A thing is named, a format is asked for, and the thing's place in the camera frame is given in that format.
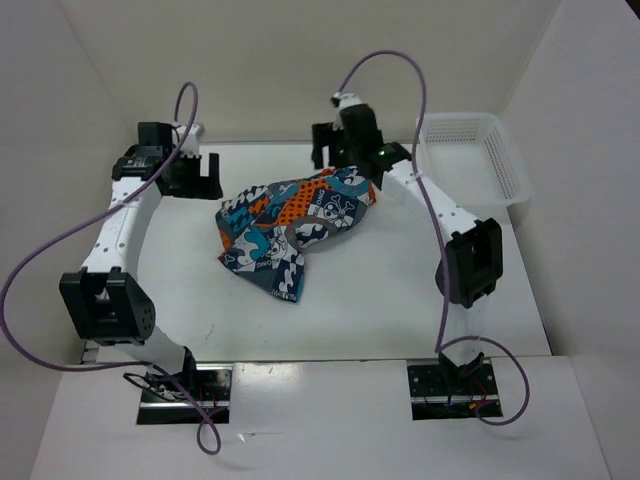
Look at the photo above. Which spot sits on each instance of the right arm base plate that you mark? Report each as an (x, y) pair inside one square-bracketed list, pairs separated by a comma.
[(433, 397)]

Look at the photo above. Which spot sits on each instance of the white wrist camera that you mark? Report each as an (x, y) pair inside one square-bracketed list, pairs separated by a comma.
[(344, 100), (191, 146)]

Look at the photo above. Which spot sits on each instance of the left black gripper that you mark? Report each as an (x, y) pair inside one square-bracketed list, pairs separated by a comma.
[(207, 188)]

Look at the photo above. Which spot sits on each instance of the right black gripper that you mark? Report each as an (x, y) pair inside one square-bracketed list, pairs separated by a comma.
[(324, 135)]

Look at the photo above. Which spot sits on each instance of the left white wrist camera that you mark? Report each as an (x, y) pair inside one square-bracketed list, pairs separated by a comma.
[(191, 146)]

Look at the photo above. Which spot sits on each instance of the aluminium table edge rail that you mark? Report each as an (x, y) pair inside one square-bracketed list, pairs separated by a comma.
[(90, 352)]

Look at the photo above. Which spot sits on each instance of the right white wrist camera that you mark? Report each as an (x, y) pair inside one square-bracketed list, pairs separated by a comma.
[(344, 100)]

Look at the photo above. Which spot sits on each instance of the colourful patterned shorts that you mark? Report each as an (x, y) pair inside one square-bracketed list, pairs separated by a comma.
[(265, 229)]

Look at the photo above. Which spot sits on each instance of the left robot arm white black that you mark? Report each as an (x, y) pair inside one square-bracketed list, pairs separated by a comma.
[(131, 176)]

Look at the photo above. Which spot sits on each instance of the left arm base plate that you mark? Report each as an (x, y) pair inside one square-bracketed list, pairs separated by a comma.
[(162, 404)]

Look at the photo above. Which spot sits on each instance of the white perforated plastic basket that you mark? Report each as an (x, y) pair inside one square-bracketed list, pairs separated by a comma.
[(472, 157)]

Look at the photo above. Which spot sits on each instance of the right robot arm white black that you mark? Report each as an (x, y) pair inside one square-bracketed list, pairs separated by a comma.
[(472, 261)]

